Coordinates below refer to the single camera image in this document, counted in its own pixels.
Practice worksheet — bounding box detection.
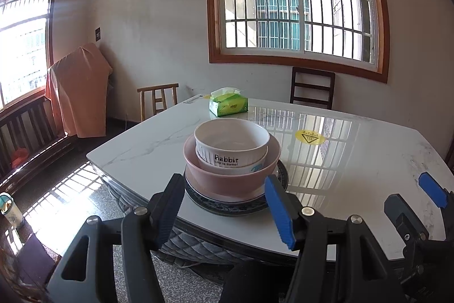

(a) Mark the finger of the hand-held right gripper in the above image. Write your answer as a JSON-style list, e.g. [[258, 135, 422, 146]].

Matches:
[[419, 172, 454, 208], [384, 194, 454, 254]]

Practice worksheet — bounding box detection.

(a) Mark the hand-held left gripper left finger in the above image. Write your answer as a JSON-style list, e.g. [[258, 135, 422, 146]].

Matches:
[[46, 173, 186, 303]]

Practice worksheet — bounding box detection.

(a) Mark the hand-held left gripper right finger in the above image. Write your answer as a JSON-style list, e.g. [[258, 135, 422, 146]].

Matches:
[[264, 175, 401, 303]]

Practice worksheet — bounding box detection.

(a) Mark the white rose-print deep plate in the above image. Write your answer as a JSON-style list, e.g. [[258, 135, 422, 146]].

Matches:
[[188, 179, 270, 203]]

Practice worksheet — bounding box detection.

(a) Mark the large blue floral plate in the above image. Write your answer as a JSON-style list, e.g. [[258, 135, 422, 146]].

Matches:
[[184, 159, 289, 217]]

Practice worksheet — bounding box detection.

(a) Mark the white bowl with cartoon print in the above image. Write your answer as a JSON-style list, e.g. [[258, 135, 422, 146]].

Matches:
[[197, 154, 268, 176]]

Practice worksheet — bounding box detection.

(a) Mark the pink bowl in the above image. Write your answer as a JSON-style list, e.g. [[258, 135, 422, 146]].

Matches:
[[183, 134, 282, 197]]

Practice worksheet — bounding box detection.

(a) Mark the white bowl with black lettering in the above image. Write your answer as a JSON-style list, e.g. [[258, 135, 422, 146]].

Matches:
[[194, 119, 271, 168]]

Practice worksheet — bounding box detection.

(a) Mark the dark quilted table skirt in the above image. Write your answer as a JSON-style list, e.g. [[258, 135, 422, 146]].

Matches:
[[90, 164, 302, 270]]

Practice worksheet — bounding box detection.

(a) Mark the dark wooden furniture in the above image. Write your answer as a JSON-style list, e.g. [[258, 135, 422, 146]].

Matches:
[[443, 143, 454, 176]]

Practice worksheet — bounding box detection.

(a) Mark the yellow warning sticker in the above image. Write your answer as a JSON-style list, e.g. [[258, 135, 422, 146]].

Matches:
[[295, 129, 326, 145]]

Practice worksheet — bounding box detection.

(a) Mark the green tissue pack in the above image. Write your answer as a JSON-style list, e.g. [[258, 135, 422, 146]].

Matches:
[[209, 87, 249, 118]]

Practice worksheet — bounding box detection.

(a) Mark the light wooden chair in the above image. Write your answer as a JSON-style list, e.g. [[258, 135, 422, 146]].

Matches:
[[137, 83, 179, 122]]

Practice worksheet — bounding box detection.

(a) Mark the dark wooden chair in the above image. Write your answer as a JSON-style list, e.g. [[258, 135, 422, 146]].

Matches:
[[290, 67, 336, 111]]

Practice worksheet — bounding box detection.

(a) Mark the orange cloth cover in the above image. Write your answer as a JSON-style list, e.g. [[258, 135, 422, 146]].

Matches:
[[44, 43, 113, 138]]

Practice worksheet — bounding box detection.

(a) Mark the red object on bench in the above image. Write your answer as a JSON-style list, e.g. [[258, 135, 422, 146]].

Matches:
[[10, 148, 29, 169]]

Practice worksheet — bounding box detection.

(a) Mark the dark wooden bench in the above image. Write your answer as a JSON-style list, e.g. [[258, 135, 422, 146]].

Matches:
[[0, 95, 77, 186]]

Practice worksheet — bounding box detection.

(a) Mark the bright side window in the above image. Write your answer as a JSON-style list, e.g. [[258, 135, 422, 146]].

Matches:
[[0, 0, 58, 112]]

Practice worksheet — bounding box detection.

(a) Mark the barred window with wooden frame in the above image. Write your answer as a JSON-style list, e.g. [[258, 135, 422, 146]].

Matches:
[[206, 0, 391, 83]]

